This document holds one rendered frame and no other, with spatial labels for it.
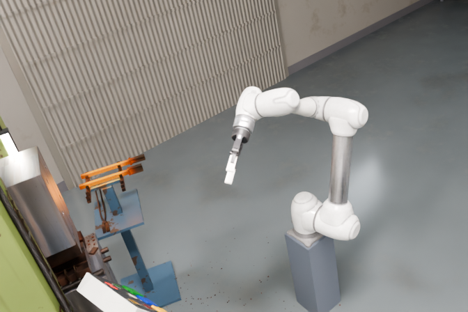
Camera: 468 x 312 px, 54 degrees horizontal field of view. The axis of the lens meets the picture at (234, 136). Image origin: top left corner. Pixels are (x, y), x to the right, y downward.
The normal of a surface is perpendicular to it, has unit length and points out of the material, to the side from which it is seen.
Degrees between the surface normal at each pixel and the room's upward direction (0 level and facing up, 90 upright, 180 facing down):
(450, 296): 0
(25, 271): 90
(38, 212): 90
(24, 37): 90
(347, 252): 0
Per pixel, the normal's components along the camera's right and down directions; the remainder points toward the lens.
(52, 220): 0.41, 0.39
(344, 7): 0.59, 0.29
